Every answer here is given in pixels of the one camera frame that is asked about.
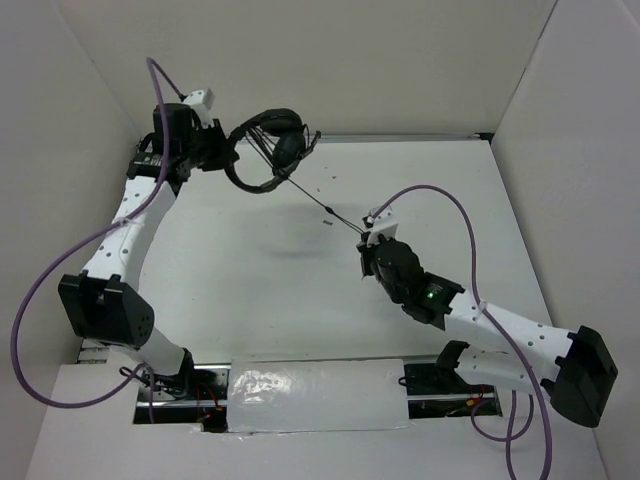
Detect black headphones with cable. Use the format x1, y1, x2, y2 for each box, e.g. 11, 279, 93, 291
224, 108, 364, 235

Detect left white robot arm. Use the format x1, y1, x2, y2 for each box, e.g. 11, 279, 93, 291
58, 91, 235, 399

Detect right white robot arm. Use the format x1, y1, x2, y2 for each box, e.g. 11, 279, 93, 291
357, 233, 618, 428

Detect white taped cover sheet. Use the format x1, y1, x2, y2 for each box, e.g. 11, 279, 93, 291
227, 359, 410, 434

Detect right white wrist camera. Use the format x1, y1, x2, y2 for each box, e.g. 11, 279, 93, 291
362, 206, 399, 247

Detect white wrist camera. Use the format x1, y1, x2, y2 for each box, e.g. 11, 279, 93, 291
182, 88, 215, 128
362, 206, 399, 247

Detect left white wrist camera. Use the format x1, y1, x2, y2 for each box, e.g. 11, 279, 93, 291
182, 88, 215, 128

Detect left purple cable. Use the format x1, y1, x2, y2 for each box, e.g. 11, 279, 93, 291
10, 56, 191, 426

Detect aluminium rail frame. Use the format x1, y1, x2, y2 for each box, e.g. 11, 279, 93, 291
77, 131, 494, 366

